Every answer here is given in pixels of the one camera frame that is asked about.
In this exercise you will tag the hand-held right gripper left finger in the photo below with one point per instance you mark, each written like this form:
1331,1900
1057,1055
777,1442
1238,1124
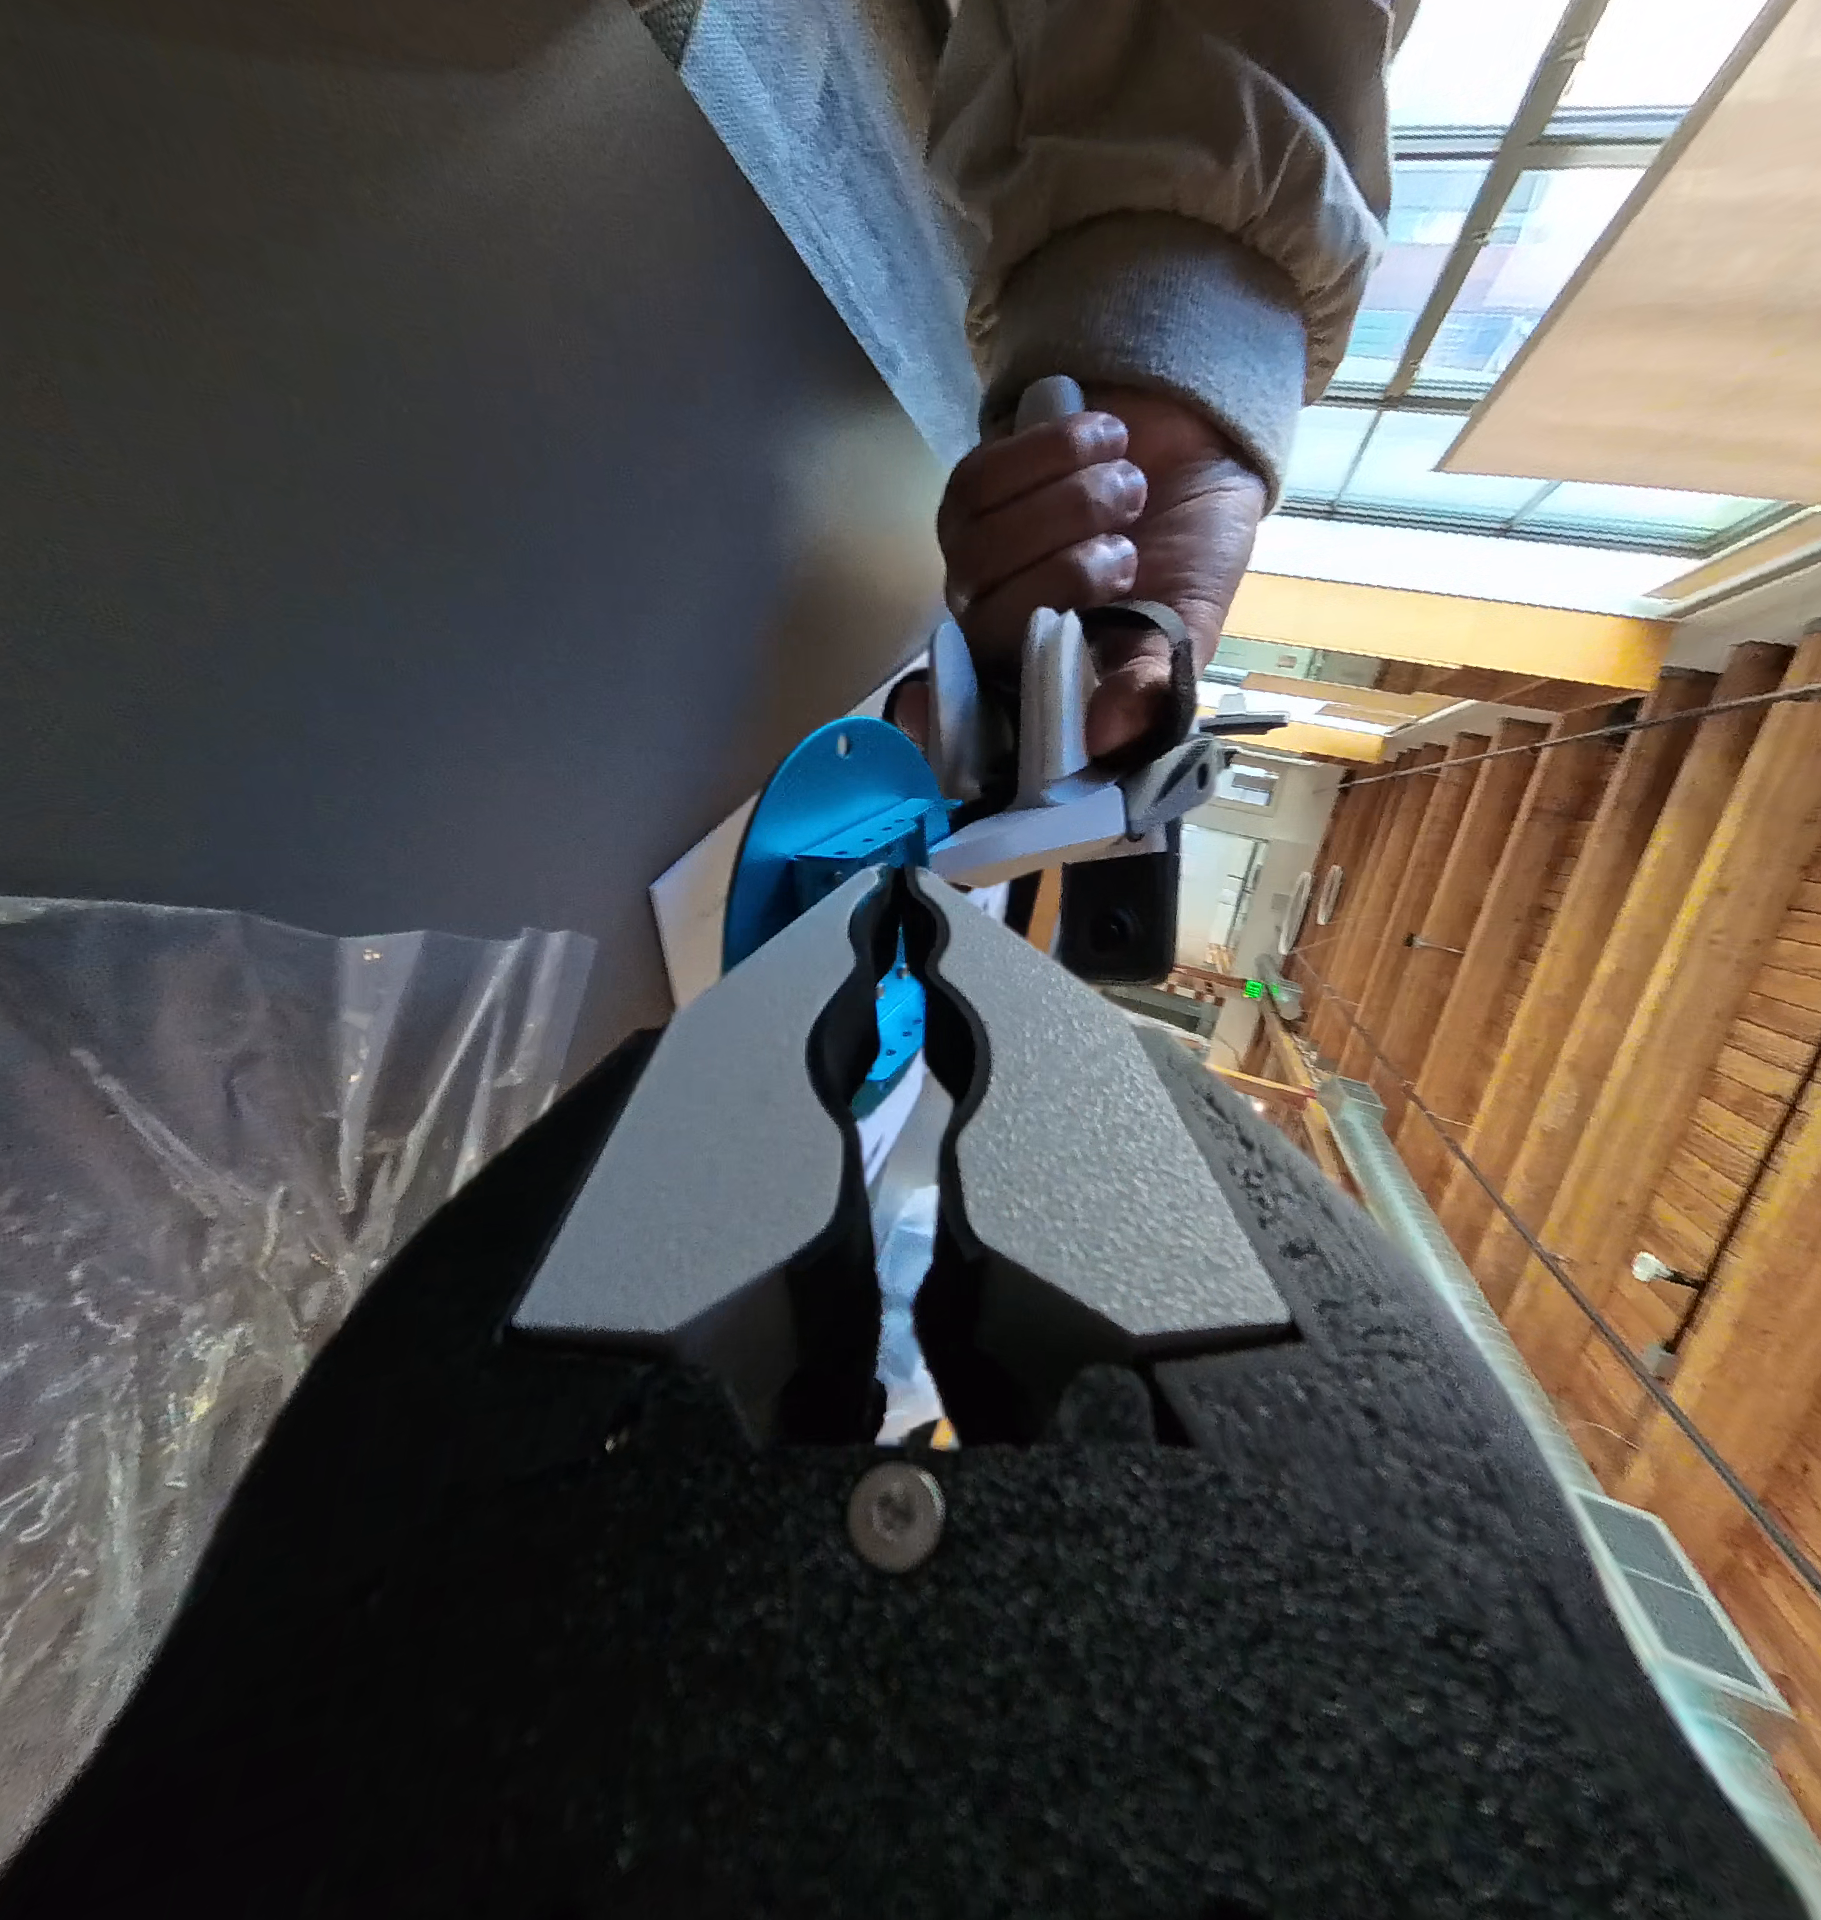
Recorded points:
670,1184

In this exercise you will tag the person's left hand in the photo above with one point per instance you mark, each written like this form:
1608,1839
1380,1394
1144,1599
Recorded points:
1060,511

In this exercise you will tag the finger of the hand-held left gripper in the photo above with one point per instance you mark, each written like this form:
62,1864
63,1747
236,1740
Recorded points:
1047,841

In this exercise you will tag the large window with beige blind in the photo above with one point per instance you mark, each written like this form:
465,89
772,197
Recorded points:
1674,301

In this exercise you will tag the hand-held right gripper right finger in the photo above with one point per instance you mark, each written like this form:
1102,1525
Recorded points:
1122,1184

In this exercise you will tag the silver ventilation duct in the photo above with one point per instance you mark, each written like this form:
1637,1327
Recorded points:
1674,1613

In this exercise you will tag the blue round metal disc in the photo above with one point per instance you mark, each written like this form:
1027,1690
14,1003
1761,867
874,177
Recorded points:
835,766

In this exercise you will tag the large clear plastic bag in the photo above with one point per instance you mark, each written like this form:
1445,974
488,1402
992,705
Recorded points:
176,1200

